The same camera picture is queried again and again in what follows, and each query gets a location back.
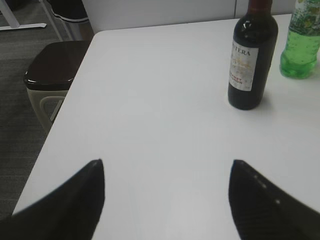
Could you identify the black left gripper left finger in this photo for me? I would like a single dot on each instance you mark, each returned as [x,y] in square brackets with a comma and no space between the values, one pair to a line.
[70,212]

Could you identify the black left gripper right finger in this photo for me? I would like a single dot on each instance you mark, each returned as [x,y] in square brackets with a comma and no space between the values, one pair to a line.
[263,211]

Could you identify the dark red wine bottle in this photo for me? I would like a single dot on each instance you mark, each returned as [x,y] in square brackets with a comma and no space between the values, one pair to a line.
[254,40]

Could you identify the dark lid trash bin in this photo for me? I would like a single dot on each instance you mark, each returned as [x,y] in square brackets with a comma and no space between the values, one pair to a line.
[50,76]

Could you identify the green plastic soda bottle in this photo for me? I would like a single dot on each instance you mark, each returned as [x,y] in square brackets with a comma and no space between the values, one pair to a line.
[299,56]

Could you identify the person in dark clothes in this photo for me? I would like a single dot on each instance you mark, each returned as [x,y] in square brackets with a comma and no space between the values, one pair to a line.
[72,11]

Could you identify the white desk leg frame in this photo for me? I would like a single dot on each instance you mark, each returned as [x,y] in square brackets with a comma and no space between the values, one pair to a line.
[13,23]

